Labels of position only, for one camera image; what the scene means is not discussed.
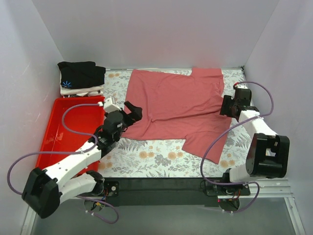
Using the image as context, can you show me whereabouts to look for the black folded t-shirt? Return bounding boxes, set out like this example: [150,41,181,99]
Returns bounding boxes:
[57,61,106,89]

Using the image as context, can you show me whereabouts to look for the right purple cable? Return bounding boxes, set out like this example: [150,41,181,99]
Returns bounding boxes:
[200,81,274,214]

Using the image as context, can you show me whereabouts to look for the white folded t-shirt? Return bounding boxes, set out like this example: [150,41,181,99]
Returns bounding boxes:
[60,84,104,97]

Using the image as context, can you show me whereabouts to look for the floral patterned table mat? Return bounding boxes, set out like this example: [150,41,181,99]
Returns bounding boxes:
[98,69,251,177]

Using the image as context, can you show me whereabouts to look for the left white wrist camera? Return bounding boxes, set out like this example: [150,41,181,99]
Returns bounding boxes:
[98,96,122,113]

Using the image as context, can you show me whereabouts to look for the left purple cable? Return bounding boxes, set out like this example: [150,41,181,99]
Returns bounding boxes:
[6,102,120,224]

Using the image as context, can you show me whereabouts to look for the pink t-shirt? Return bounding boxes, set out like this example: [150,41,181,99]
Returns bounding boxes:
[123,68,231,164]

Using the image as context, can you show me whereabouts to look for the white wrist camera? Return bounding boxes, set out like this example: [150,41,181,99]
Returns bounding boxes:
[98,96,122,113]
[233,82,248,90]

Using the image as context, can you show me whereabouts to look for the aluminium frame rail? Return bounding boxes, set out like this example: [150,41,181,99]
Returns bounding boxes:
[218,179,307,235]

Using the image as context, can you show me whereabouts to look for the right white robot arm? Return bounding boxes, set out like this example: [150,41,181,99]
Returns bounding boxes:
[220,86,290,195]

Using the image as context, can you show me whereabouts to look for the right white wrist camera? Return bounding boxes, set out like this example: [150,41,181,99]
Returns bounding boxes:
[233,82,248,90]

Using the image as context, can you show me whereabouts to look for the purple cable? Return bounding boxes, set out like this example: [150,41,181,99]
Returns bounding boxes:
[200,81,274,214]
[6,102,120,224]

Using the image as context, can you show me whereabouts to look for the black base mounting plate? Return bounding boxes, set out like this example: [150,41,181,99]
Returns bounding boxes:
[75,177,250,206]

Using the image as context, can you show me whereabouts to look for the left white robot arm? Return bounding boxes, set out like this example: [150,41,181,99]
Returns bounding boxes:
[22,99,142,218]

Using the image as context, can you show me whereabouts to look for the red plastic tray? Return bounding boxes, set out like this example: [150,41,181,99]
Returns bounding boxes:
[35,96,107,172]

